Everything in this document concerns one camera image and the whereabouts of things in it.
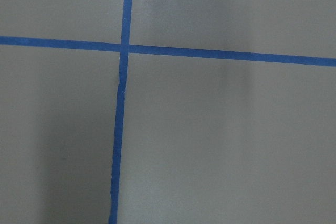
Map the blue tape strip crosswise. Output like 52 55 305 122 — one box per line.
1 36 335 67

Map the blue tape strip lengthwise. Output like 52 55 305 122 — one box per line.
108 0 132 224

